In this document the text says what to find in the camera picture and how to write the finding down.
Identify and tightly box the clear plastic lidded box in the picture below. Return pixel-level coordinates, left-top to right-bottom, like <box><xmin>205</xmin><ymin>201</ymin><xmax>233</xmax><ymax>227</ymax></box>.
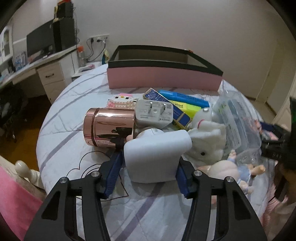
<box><xmin>213</xmin><ymin>90</ymin><xmax>261</xmax><ymax>166</ymax></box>

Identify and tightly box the white plush bunny toy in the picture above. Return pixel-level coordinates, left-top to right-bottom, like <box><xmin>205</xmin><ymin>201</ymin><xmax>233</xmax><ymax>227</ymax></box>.
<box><xmin>184</xmin><ymin>108</ymin><xmax>226</xmax><ymax>166</ymax></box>

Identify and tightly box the white rounded plastic device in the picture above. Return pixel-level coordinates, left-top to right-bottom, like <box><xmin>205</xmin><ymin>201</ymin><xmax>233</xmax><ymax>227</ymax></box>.
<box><xmin>124</xmin><ymin>128</ymin><xmax>192</xmax><ymax>183</ymax></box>

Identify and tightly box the rose gold metal can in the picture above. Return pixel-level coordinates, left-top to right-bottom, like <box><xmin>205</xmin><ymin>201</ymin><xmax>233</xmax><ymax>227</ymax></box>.
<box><xmin>83</xmin><ymin>108</ymin><xmax>135</xmax><ymax>148</ymax></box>

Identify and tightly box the white power adapter plug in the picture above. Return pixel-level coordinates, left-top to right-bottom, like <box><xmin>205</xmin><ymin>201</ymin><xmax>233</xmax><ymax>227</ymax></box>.
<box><xmin>135</xmin><ymin>99</ymin><xmax>174</xmax><ymax>129</ymax></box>

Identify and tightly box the pink white block owl figure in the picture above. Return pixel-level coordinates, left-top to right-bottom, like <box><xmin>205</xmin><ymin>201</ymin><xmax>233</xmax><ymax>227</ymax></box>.
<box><xmin>106</xmin><ymin>93</ymin><xmax>138</xmax><ymax>109</ymax></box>

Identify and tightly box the pink blanket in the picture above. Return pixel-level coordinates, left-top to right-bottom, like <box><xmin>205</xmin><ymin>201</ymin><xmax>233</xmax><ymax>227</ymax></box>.
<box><xmin>1</xmin><ymin>168</ymin><xmax>42</xmax><ymax>240</ymax></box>

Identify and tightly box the baby doll blue dress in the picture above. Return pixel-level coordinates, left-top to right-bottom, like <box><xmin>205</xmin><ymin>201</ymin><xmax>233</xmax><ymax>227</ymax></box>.
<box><xmin>198</xmin><ymin>150</ymin><xmax>266</xmax><ymax>194</ymax></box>

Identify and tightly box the white striped bed sheet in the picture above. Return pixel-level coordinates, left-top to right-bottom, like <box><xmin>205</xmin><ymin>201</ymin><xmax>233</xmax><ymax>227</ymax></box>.
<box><xmin>36</xmin><ymin>63</ymin><xmax>278</xmax><ymax>241</ymax></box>

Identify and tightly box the yellow highlighter marker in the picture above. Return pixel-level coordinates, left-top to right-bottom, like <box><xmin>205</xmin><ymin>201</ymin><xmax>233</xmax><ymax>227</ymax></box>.
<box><xmin>170</xmin><ymin>100</ymin><xmax>202</xmax><ymax>119</ymax></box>

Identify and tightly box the blue gold small carton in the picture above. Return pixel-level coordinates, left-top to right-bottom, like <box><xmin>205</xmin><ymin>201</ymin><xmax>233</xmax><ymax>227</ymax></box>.
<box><xmin>142</xmin><ymin>87</ymin><xmax>193</xmax><ymax>130</ymax></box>

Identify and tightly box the blue highlighter marker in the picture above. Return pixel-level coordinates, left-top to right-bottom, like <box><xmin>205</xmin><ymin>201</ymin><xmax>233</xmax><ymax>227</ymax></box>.
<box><xmin>159</xmin><ymin>90</ymin><xmax>210</xmax><ymax>108</ymax></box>

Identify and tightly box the white computer desk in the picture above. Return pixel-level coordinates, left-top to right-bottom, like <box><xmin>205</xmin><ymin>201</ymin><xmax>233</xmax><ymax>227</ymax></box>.
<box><xmin>1</xmin><ymin>46</ymin><xmax>79</xmax><ymax>103</ymax></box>

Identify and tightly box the white low side cabinet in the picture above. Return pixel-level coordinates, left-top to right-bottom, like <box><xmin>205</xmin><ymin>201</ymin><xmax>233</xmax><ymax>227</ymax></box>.
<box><xmin>72</xmin><ymin>61</ymin><xmax>101</xmax><ymax>81</ymax></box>

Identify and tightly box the pink black storage box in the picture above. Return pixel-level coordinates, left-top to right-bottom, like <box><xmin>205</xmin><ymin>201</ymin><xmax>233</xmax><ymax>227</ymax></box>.
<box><xmin>107</xmin><ymin>45</ymin><xmax>223</xmax><ymax>91</ymax></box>

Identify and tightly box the snack bag blue yellow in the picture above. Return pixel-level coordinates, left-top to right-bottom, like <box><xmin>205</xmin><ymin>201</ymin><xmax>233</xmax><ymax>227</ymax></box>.
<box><xmin>101</xmin><ymin>49</ymin><xmax>110</xmax><ymax>65</ymax></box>

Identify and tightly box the clear bottle orange cap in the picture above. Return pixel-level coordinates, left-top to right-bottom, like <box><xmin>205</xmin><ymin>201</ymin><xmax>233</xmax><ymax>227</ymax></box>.
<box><xmin>77</xmin><ymin>45</ymin><xmax>86</xmax><ymax>67</ymax></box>

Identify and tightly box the black computer monitor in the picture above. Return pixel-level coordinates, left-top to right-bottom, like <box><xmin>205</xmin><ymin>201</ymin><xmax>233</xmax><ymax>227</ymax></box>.
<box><xmin>26</xmin><ymin>20</ymin><xmax>56</xmax><ymax>57</ymax></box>

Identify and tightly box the white glass-door hutch cabinet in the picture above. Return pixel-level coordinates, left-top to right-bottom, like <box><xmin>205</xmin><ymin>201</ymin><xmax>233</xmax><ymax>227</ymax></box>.
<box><xmin>1</xmin><ymin>25</ymin><xmax>13</xmax><ymax>64</ymax></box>

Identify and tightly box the black computer tower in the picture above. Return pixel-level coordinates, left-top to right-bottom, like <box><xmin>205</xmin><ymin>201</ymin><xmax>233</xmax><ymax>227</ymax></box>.
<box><xmin>53</xmin><ymin>18</ymin><xmax>76</xmax><ymax>52</ymax></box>

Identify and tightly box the black upper speaker box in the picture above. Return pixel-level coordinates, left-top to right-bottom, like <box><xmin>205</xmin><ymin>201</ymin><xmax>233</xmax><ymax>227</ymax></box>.
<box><xmin>56</xmin><ymin>1</ymin><xmax>74</xmax><ymax>18</ymax></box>

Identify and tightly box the white bed post knob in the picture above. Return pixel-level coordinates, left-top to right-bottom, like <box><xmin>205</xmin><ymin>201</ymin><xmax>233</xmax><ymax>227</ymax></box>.
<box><xmin>15</xmin><ymin>160</ymin><xmax>44</xmax><ymax>189</ymax></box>

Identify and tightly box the white wall power strip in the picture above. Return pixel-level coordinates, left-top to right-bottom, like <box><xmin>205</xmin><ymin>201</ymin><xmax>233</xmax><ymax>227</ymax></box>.
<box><xmin>90</xmin><ymin>34</ymin><xmax>109</xmax><ymax>42</ymax></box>

